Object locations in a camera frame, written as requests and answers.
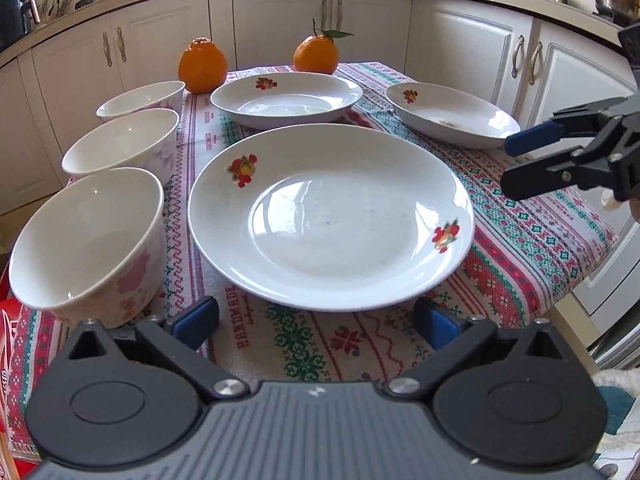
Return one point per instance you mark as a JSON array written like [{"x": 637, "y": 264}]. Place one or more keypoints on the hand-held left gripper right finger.
[{"x": 435, "y": 323}]

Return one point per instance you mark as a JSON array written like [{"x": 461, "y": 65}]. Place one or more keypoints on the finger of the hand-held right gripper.
[
  {"x": 530, "y": 139},
  {"x": 535, "y": 177}
]

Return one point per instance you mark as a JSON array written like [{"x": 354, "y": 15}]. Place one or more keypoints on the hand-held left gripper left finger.
[{"x": 192, "y": 321}]

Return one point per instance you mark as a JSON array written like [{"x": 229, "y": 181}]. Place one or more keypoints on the small white fruit-print plate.
[
  {"x": 285, "y": 97},
  {"x": 457, "y": 115}
]

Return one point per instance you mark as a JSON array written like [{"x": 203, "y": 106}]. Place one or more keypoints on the white pink-floral bowl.
[
  {"x": 115, "y": 147},
  {"x": 142, "y": 99},
  {"x": 75, "y": 240}
]

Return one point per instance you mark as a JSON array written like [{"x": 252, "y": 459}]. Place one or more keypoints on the large white fruit-print plate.
[{"x": 330, "y": 220}]

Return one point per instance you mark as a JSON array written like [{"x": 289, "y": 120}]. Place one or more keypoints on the red green patterned tablecloth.
[{"x": 525, "y": 240}]

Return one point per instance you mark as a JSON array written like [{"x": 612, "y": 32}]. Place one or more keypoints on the white double-door kitchen cabinet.
[
  {"x": 475, "y": 45},
  {"x": 280, "y": 25},
  {"x": 150, "y": 35}
]

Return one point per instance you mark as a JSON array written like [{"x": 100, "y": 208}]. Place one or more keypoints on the red cardboard box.
[{"x": 7, "y": 360}]

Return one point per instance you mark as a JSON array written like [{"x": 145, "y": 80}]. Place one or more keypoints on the white teal towel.
[{"x": 617, "y": 410}]

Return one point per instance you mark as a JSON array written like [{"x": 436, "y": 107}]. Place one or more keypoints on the orange with stem and leaf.
[{"x": 316, "y": 55}]

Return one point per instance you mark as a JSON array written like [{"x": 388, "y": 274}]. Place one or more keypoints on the bumpy orange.
[{"x": 202, "y": 67}]

